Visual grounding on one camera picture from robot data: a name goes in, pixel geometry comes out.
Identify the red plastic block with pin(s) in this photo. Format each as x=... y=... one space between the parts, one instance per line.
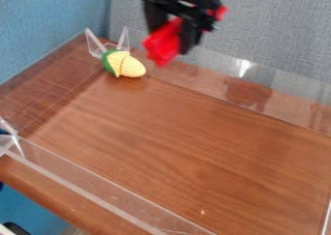
x=162 y=43

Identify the clear acrylic back barrier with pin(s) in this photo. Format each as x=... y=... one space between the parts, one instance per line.
x=283 y=95

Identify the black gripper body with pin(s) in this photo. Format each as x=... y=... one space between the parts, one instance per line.
x=201 y=12

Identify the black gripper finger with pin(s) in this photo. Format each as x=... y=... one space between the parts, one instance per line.
x=190 y=37
x=155 y=16

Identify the yellow toy corn cob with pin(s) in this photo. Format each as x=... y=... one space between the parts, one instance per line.
x=122 y=64

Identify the clear acrylic front barrier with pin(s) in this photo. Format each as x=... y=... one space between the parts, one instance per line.
x=123 y=203

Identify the clear acrylic barrier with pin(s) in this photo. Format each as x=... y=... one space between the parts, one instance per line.
x=283 y=95
x=123 y=203

